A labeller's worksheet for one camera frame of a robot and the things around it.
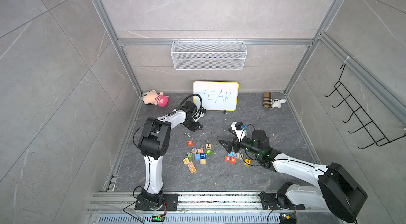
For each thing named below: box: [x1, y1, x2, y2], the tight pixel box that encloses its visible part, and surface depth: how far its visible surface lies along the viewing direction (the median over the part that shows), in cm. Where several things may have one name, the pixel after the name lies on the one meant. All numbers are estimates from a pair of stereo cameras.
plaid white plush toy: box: [263, 91, 288, 110], surface depth 113 cm
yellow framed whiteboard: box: [192, 80, 239, 111], surface depth 104 cm
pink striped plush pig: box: [141, 89, 169, 107], surface depth 109 cm
